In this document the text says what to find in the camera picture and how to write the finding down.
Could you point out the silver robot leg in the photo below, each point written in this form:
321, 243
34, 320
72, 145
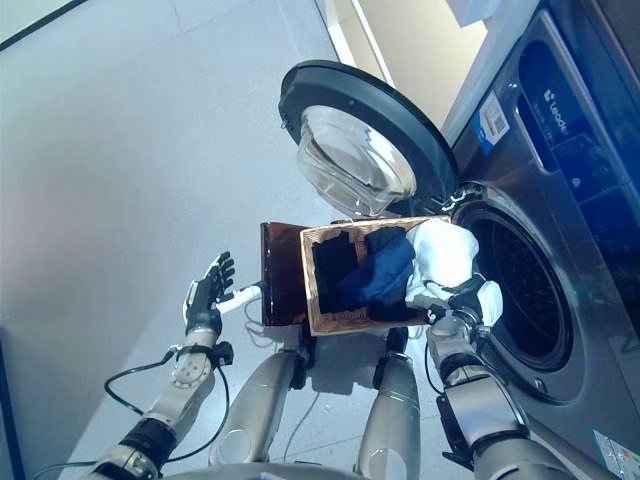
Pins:
395, 400
260, 400

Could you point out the white garment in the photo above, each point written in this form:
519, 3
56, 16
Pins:
445, 250

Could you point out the grey robot torso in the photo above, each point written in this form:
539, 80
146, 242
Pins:
260, 472

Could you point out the white appliance enclosure panel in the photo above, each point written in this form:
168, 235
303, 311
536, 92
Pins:
480, 85

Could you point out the dark brown wooden stool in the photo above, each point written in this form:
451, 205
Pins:
282, 270

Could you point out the dark grey washing machine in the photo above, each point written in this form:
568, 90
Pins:
560, 225

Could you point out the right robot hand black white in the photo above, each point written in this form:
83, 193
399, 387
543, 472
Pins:
472, 300

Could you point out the left silver robot leg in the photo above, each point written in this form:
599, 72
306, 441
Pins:
260, 400

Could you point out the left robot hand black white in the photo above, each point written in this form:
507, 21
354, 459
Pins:
205, 300

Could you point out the right silver robot leg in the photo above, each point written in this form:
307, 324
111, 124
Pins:
395, 400

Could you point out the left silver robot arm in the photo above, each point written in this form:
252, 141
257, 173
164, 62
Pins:
190, 375

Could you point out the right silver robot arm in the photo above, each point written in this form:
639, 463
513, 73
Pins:
475, 400

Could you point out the round glass washer door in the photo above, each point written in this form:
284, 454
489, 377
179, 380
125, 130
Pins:
360, 90

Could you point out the brown wicker laundry basket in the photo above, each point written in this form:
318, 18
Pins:
307, 280

